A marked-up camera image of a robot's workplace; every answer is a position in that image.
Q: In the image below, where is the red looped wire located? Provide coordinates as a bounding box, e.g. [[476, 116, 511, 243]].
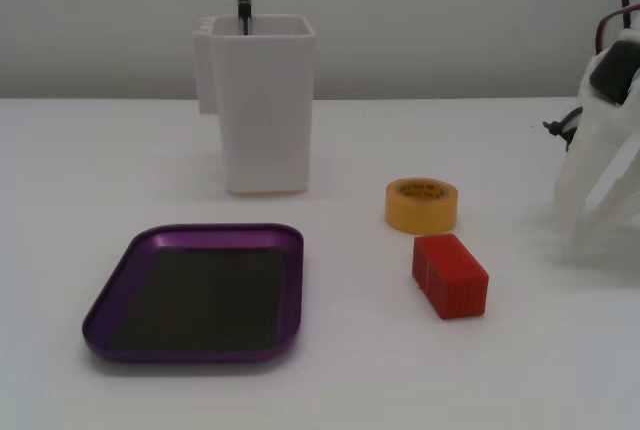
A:
[[594, 3, 640, 57]]

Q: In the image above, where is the yellow tape roll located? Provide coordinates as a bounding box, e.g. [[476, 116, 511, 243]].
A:
[[384, 177, 460, 234]]

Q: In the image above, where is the white plastic pen holder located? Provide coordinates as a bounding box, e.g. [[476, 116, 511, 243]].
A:
[[192, 14, 316, 196]]

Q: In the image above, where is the black cable with tie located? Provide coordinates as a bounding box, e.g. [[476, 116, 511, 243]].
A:
[[542, 106, 585, 152]]

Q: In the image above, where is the red ribbed plastic block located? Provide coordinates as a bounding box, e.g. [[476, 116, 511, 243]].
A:
[[412, 232, 490, 321]]

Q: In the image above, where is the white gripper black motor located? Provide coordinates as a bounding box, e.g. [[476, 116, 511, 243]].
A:
[[555, 24, 640, 262]]

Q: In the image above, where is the purple metal tray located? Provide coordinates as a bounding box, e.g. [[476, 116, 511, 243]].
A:
[[81, 222, 305, 365]]

